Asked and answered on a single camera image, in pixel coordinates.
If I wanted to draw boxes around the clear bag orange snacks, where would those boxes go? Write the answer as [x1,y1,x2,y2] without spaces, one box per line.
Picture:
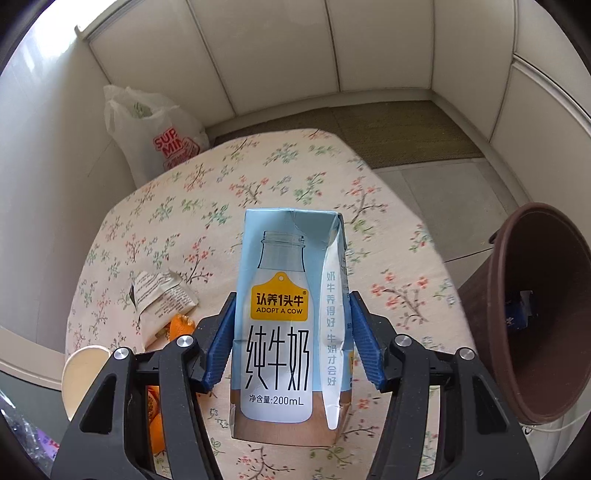
[147,314,195,455]

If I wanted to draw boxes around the light blue milk carton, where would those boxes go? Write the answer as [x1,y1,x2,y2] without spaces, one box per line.
[230,209,353,447]

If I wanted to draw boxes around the brown trash bin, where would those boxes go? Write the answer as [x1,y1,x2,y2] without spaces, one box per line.
[458,203,590,424]

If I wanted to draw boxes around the white kitchen cabinets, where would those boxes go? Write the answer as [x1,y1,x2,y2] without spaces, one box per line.
[75,1,590,233]

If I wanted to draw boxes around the white paper cup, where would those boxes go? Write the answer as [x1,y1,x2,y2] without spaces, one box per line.
[61,345,111,421]

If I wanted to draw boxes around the floral tablecloth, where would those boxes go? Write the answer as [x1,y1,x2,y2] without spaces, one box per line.
[64,127,477,480]

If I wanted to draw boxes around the white plastic shopping bag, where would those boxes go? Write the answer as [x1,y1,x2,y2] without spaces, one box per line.
[103,85,209,187]

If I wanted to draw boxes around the brown floor mat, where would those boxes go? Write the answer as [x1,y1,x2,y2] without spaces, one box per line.
[213,101,482,169]

